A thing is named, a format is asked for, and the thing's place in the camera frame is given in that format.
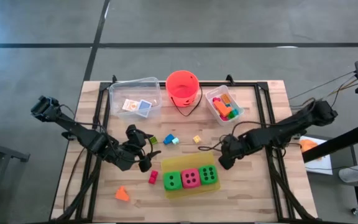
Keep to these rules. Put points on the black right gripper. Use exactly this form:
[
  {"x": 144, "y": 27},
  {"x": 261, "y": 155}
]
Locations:
[{"x": 233, "y": 146}]

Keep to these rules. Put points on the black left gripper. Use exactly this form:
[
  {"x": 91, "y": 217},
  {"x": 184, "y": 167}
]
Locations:
[{"x": 138, "y": 141}]

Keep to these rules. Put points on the green foam die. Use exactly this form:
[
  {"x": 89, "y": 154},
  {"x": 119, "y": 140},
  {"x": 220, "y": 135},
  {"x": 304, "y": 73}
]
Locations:
[
  {"x": 172, "y": 181},
  {"x": 208, "y": 175}
]

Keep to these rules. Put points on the yellow translucent plastic bin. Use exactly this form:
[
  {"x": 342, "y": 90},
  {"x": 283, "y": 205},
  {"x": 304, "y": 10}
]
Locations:
[{"x": 182, "y": 160}]

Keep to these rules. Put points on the pink foam die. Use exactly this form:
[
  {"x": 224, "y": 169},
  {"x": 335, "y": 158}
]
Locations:
[{"x": 191, "y": 178}]

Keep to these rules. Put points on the small magenta toy cube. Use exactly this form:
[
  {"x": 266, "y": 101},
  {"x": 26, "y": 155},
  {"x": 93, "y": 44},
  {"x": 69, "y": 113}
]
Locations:
[{"x": 224, "y": 118}]

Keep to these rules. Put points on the blue playing card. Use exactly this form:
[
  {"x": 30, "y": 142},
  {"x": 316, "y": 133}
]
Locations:
[{"x": 144, "y": 108}]

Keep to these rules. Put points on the teal toy cube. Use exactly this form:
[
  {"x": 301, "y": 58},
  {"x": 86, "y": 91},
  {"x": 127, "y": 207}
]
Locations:
[{"x": 235, "y": 111}]

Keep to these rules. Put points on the large orange toy block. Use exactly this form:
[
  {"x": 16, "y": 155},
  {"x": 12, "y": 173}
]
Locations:
[{"x": 222, "y": 109}]

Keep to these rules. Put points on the orange card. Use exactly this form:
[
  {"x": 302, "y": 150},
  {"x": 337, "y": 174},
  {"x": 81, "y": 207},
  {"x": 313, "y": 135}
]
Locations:
[{"x": 130, "y": 105}]

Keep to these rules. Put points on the magenta toy brick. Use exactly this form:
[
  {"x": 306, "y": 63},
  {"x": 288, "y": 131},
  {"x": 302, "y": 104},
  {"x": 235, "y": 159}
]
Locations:
[{"x": 216, "y": 100}]

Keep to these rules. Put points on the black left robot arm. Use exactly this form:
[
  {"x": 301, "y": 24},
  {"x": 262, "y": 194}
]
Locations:
[{"x": 85, "y": 138}]

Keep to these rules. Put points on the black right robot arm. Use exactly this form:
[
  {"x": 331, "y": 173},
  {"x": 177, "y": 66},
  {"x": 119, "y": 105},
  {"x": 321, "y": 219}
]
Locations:
[{"x": 284, "y": 127}]

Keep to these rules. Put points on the red toy brick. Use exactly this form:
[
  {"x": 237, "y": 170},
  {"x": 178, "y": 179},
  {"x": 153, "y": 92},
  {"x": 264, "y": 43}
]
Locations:
[{"x": 153, "y": 177}]

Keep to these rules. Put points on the green toy cube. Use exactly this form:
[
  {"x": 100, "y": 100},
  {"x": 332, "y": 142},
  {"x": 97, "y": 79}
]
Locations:
[{"x": 153, "y": 140}]

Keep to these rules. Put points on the blue toy block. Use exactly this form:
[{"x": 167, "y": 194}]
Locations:
[{"x": 167, "y": 140}]

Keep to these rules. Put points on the light cyan toy cube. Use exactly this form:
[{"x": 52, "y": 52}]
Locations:
[{"x": 175, "y": 141}]

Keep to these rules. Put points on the yellow toy cube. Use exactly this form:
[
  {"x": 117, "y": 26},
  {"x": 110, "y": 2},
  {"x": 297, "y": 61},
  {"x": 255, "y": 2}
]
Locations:
[{"x": 197, "y": 139}]

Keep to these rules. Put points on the orange stepped toy block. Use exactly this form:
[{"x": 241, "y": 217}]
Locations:
[{"x": 121, "y": 195}]

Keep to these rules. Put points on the small clear plastic container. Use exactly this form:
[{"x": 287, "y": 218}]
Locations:
[{"x": 211, "y": 101}]

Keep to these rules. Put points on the large clear plastic container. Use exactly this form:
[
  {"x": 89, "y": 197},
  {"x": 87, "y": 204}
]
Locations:
[{"x": 129, "y": 88}]

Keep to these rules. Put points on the orange plastic bucket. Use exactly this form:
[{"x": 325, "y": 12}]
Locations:
[{"x": 182, "y": 87}]

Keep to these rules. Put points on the orange cloth object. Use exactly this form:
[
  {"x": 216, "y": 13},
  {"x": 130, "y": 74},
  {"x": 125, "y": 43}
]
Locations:
[{"x": 308, "y": 145}]

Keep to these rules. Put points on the white side table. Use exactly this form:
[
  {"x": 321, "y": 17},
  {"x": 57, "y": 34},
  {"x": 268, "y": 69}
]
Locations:
[{"x": 322, "y": 161}]

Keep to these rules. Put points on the black diagonal beam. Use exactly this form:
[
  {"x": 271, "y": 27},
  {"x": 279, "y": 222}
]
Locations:
[{"x": 337, "y": 143}]

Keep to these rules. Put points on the black caster wheel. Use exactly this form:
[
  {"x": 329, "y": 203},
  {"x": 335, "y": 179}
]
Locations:
[{"x": 356, "y": 212}]

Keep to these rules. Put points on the grey metal stand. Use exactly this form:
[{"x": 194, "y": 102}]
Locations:
[{"x": 5, "y": 154}]

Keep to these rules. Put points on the black aluminium table frame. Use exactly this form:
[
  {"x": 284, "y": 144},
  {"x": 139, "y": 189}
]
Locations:
[{"x": 247, "y": 84}]

